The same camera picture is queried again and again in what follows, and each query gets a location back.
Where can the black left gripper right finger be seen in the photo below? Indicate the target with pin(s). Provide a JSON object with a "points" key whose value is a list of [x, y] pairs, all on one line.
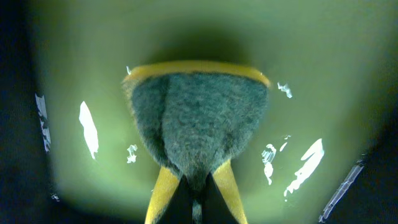
{"points": [[213, 206]]}

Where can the green plastic tray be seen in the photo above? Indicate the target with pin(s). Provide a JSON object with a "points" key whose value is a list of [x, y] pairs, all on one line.
{"points": [[325, 151]]}

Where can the yellow green sponge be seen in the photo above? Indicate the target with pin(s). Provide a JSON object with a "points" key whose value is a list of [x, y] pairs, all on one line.
{"points": [[194, 117]]}

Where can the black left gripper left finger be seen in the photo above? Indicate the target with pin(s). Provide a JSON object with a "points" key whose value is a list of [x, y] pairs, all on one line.
{"points": [[179, 210]]}

